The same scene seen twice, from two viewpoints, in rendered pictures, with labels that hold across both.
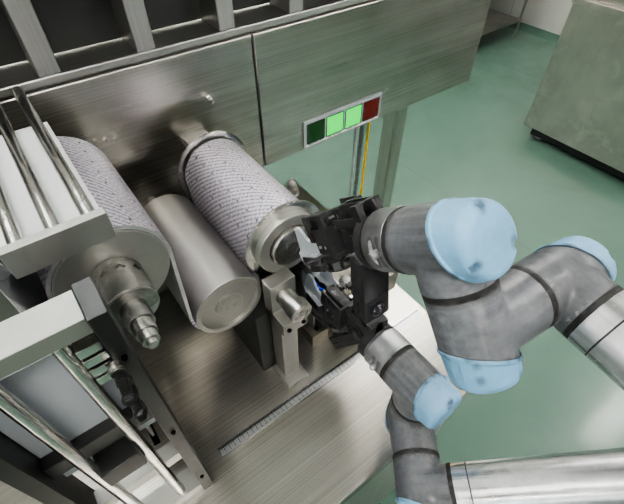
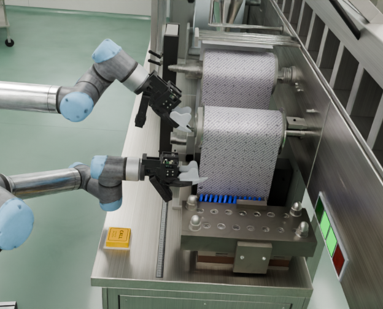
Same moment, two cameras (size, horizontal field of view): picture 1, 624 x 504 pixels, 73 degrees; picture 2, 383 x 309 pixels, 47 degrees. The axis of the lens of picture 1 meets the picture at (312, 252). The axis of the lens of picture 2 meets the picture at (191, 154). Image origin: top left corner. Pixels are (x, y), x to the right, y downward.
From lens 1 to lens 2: 1.51 m
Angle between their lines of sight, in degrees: 86
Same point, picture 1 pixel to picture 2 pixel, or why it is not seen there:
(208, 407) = not seen: hidden behind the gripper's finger
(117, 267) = (199, 62)
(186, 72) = (315, 88)
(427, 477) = (85, 169)
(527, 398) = not seen: outside the picture
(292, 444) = (148, 189)
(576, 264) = (75, 88)
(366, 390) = (142, 222)
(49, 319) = (170, 32)
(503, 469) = (59, 173)
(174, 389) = not seen: hidden behind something
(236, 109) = (314, 133)
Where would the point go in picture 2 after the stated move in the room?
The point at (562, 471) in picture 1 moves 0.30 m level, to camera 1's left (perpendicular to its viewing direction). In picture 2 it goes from (38, 174) to (110, 137)
